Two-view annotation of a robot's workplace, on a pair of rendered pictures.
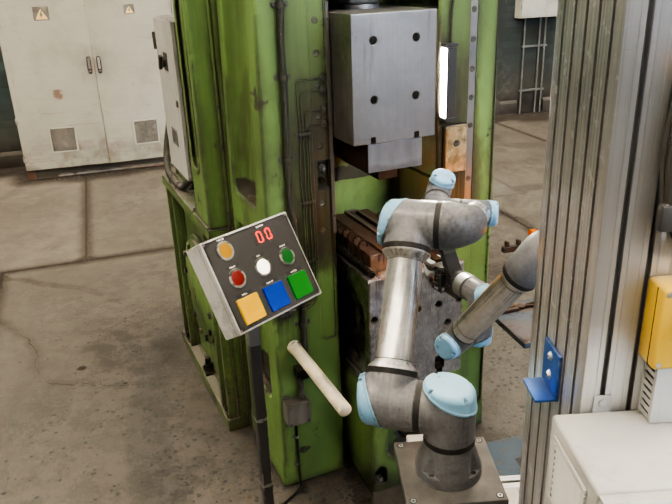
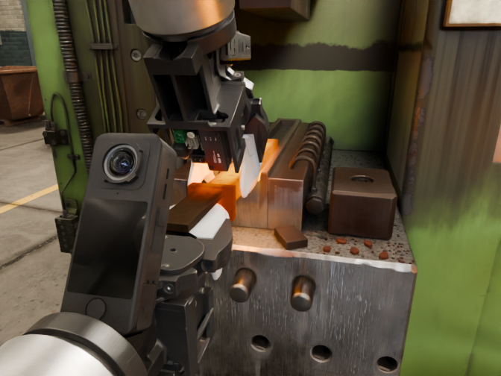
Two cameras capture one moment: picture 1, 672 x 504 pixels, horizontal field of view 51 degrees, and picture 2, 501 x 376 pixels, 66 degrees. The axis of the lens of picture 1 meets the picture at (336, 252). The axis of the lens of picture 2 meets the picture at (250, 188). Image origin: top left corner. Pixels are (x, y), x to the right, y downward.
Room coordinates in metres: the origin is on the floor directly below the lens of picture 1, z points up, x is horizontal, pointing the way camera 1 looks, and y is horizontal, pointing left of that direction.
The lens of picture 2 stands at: (1.86, -0.53, 1.16)
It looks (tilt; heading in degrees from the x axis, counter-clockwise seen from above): 20 degrees down; 36
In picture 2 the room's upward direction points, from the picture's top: straight up
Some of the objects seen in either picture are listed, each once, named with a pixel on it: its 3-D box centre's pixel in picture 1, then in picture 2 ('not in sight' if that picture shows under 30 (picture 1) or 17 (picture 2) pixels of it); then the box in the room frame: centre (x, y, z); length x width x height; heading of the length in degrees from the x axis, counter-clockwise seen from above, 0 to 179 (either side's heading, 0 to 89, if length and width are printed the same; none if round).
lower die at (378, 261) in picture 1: (368, 237); (261, 159); (2.45, -0.12, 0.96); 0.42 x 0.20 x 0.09; 23
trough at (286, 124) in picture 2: (374, 227); (274, 141); (2.46, -0.15, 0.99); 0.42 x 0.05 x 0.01; 23
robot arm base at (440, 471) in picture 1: (448, 451); not in sight; (1.31, -0.24, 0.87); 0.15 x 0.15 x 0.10
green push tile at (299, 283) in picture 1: (299, 284); not in sight; (1.95, 0.11, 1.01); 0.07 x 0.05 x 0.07; 138
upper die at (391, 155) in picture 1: (366, 142); not in sight; (2.45, -0.12, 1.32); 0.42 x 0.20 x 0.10; 23
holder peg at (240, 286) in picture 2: not in sight; (242, 286); (2.19, -0.27, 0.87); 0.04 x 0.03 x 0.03; 23
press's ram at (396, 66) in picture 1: (376, 69); not in sight; (2.46, -0.16, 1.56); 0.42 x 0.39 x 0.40; 23
